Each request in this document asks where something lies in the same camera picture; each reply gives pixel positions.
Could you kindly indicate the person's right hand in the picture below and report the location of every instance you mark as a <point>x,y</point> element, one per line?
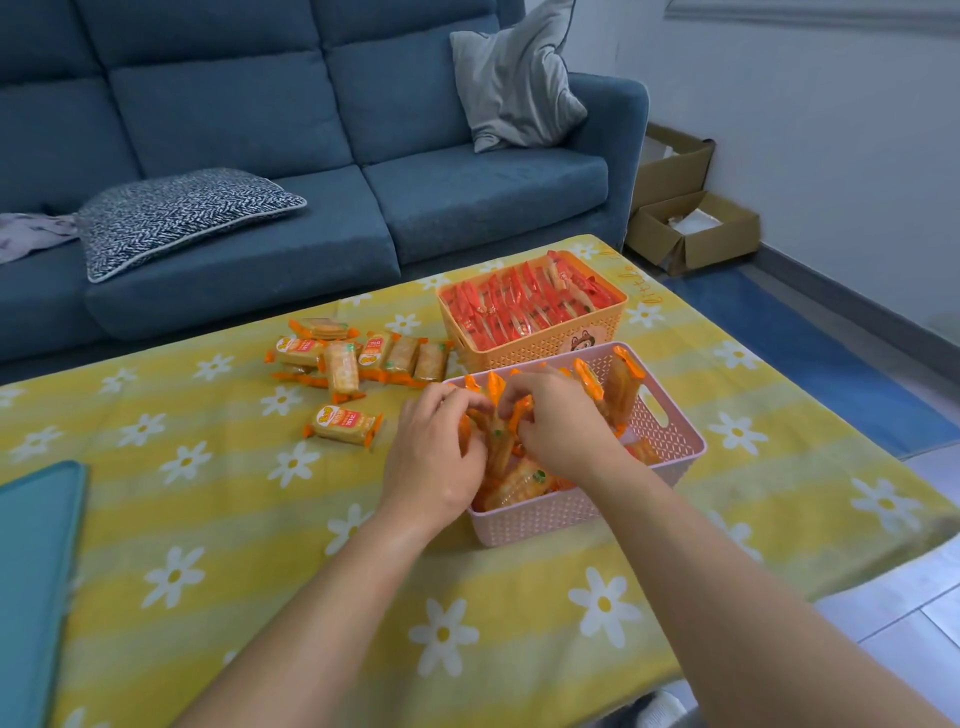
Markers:
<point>562,435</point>

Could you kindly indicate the person's left hand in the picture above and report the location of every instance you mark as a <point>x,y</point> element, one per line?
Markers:
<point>427,472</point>

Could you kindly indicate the pile of orange cracker packets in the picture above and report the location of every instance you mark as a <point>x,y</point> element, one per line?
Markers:
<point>622,382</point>

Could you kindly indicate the orange plastic basket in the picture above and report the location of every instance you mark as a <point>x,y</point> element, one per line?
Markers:
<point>525,356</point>

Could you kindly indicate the pink plastic basket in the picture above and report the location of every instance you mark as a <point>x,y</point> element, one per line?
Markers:
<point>675,442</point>

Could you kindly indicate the group of red snack packets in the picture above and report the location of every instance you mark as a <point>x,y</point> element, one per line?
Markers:
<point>517,300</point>

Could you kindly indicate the person's left forearm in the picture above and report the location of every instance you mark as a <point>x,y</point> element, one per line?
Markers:
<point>300,637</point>

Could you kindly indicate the person's right forearm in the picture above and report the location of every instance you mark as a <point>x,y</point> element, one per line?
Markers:
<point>735,615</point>

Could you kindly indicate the yellow floral tablecloth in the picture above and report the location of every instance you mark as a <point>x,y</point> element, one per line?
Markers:
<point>225,525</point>

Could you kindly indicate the low open cardboard box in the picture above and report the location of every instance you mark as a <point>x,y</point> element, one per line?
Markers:
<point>724,244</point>

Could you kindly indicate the white packing paper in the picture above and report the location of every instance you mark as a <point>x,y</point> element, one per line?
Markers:
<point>694,221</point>

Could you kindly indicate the blue rug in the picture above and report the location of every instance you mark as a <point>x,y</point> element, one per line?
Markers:
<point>825,360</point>

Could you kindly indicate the tall cardboard box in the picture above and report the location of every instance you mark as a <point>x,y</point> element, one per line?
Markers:
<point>675,172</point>

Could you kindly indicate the white shoe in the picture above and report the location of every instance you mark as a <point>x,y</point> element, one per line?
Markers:
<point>660,711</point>

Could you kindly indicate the grey cushion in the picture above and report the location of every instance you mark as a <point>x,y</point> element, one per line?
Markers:
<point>517,82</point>

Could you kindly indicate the black white patterned cushion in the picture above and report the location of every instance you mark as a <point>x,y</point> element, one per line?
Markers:
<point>180,214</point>

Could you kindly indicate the teal plastic tray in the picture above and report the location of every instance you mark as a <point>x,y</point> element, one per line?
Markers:
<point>34,600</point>

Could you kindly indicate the blue fabric sofa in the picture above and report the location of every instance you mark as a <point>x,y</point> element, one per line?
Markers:
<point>240,97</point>

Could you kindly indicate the crumpled pale garment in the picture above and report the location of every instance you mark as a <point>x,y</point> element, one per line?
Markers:
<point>34,234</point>

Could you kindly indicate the grey window frame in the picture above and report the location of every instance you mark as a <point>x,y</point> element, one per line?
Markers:
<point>825,15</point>

